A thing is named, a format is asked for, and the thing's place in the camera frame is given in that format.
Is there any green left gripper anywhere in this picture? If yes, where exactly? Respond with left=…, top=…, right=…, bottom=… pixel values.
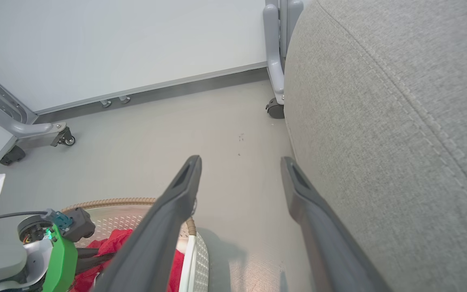
left=41, top=223, right=117, bottom=292

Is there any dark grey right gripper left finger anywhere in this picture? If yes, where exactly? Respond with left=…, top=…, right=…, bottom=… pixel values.
left=91, top=155, right=202, bottom=292

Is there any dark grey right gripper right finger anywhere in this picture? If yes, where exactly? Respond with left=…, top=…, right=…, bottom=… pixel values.
left=280, top=156, right=392, bottom=292

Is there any red clothing with white trim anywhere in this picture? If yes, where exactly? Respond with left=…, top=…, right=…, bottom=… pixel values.
left=71, top=228, right=185, bottom=292

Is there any white perforated laundry basket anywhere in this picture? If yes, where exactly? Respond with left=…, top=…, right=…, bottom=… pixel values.
left=61, top=198, right=210, bottom=292

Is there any black round left gripper motor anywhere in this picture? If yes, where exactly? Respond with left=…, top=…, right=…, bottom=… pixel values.
left=18, top=215, right=54, bottom=245

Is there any grey fabric sofa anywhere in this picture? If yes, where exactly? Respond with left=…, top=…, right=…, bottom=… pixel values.
left=283, top=0, right=467, bottom=292

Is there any black caster with silver fork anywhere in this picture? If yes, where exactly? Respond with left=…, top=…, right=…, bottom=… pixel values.
left=51, top=127, right=76, bottom=147

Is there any black caster wheel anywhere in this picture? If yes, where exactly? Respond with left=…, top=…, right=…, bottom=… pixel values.
left=0, top=145, right=26, bottom=166
left=265, top=97, right=285, bottom=120

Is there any grey partition leg long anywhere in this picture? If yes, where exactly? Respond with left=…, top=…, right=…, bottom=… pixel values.
left=0, top=65, right=67, bottom=149

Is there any grey partition leg curved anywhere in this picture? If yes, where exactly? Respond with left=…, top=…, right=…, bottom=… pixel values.
left=263, top=0, right=304, bottom=106

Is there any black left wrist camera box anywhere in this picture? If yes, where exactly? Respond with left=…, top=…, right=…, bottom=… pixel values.
left=57, top=208, right=96, bottom=243

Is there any teal left camera connector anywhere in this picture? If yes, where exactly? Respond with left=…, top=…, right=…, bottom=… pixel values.
left=46, top=209, right=73, bottom=230

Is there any black left camera cable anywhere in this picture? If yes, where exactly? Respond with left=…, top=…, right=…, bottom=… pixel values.
left=0, top=210, right=49, bottom=222

